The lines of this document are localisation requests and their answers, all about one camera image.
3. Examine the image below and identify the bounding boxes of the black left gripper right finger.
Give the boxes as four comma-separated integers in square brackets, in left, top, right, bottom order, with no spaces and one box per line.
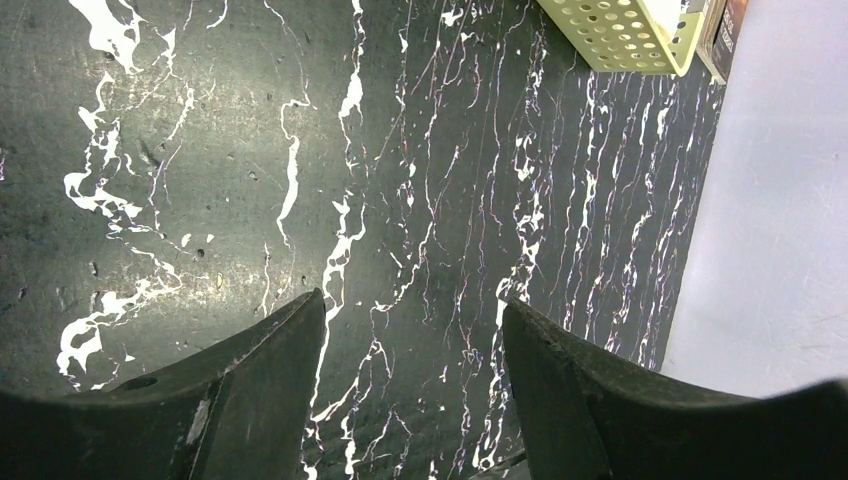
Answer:
[502,299,847,479]

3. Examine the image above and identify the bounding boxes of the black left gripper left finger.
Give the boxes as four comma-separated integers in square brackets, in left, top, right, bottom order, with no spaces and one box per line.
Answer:
[1,289,326,479]

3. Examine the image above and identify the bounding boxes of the green perforated plastic basket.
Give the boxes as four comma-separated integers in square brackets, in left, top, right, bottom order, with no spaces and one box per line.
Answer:
[539,1,705,76]

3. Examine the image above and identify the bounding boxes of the dark paperback book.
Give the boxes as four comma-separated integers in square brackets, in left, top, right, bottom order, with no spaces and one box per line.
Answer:
[690,0,749,85]

